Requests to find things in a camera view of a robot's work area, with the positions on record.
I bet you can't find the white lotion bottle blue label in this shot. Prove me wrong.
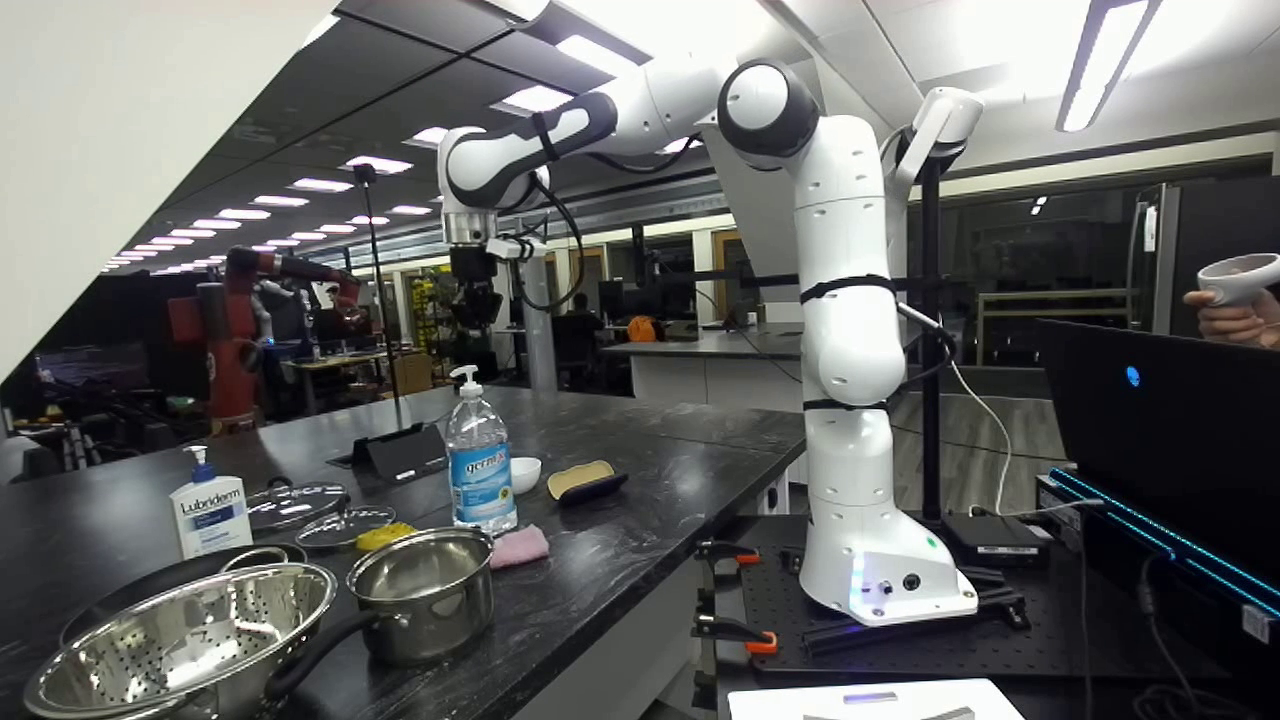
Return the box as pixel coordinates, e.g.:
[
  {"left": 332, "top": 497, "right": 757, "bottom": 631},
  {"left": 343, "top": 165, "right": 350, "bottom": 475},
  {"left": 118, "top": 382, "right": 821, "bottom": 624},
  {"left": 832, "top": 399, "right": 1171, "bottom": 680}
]
[{"left": 173, "top": 443, "right": 251, "bottom": 561}]

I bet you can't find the steel colander bowl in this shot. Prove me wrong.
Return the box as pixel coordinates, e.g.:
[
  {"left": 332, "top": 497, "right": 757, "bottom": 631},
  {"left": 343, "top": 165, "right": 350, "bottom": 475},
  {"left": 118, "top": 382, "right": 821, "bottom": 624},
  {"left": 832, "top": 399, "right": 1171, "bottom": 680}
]
[{"left": 23, "top": 561, "right": 335, "bottom": 720}]

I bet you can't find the pink folded cloth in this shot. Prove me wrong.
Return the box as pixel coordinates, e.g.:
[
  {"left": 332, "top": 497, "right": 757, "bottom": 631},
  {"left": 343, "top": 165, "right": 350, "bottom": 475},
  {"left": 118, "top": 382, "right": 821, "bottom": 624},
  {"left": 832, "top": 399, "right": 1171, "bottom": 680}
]
[{"left": 488, "top": 525, "right": 549, "bottom": 567}]

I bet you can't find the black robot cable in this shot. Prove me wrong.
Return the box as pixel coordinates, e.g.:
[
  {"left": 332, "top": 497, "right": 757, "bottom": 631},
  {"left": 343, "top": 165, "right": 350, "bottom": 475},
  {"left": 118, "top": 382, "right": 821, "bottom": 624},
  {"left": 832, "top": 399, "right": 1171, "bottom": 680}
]
[{"left": 511, "top": 111, "right": 710, "bottom": 319}]

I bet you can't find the black camera stand pole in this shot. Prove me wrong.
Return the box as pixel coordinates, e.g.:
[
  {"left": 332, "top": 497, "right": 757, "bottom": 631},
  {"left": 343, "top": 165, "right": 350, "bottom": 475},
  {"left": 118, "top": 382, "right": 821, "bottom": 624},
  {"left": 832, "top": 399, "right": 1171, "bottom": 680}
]
[{"left": 897, "top": 89, "right": 978, "bottom": 521}]

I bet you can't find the yellow small object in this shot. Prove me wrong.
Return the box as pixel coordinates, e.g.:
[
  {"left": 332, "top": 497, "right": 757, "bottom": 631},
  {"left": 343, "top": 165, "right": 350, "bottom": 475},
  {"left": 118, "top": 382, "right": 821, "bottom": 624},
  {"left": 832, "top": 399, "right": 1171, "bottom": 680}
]
[{"left": 350, "top": 521, "right": 415, "bottom": 556}]

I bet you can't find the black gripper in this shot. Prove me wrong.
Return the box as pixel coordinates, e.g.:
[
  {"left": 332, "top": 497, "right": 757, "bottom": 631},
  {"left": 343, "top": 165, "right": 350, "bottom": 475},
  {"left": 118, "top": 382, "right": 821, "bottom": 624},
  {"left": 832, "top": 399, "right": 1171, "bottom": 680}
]
[{"left": 453, "top": 249, "right": 504, "bottom": 328}]

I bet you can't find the black tripod stand base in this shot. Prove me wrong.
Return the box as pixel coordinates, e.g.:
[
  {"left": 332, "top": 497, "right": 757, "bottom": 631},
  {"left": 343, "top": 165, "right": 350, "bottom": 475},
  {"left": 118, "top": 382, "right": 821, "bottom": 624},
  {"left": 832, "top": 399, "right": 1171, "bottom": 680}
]
[{"left": 350, "top": 424, "right": 444, "bottom": 483}]

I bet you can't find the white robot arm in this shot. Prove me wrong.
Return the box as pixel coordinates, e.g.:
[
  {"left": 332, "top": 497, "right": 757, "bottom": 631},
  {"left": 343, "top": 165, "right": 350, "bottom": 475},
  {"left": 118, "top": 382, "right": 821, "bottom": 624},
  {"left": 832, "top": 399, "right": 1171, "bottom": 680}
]
[{"left": 437, "top": 60, "right": 978, "bottom": 627}]

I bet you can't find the clear pump bottle blue label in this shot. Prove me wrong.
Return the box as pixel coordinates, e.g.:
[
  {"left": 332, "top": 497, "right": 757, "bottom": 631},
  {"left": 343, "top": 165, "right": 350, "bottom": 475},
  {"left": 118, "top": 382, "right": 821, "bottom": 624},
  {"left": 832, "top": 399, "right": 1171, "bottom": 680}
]
[{"left": 444, "top": 365, "right": 516, "bottom": 537}]

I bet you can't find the steel saucepan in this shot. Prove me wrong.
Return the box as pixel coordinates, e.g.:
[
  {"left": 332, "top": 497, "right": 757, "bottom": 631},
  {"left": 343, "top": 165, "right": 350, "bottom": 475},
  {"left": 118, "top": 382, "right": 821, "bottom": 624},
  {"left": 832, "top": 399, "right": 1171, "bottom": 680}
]
[{"left": 262, "top": 527, "right": 491, "bottom": 705}]

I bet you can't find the orange black clamp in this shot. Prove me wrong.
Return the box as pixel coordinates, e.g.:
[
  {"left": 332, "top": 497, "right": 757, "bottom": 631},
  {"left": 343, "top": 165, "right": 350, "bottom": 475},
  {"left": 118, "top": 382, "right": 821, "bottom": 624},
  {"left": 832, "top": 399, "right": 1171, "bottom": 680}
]
[{"left": 691, "top": 613, "right": 779, "bottom": 659}]

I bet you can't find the white round lid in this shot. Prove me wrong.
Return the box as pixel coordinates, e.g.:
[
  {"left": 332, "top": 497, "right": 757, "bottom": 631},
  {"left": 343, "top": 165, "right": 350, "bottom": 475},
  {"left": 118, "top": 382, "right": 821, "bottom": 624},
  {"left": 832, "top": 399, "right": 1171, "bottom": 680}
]
[{"left": 511, "top": 455, "right": 542, "bottom": 497}]

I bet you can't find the black laptop computer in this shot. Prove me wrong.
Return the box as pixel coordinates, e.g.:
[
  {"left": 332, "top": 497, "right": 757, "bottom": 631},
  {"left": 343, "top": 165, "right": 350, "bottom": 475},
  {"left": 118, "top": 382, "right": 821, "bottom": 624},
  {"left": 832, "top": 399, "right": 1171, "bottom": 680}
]
[{"left": 1038, "top": 324, "right": 1280, "bottom": 693}]

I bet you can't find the white paper sheet with marks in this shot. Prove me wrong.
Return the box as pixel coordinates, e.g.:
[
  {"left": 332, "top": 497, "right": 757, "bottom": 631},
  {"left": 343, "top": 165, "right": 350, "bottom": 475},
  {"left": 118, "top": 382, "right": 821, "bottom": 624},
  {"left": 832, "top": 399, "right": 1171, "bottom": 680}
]
[{"left": 728, "top": 680, "right": 1023, "bottom": 720}]

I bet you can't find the person's hand holding controller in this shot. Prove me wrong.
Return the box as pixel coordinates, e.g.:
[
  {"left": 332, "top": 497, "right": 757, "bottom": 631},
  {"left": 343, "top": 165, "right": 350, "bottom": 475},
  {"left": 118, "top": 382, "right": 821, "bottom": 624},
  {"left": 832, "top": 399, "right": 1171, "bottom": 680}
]
[{"left": 1183, "top": 293, "right": 1280, "bottom": 350}]

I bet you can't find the yellow sponge with dark back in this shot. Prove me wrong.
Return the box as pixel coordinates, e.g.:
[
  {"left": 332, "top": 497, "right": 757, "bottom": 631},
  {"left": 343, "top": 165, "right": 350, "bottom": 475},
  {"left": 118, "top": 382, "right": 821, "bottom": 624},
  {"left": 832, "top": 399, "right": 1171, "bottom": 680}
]
[{"left": 549, "top": 459, "right": 623, "bottom": 505}]

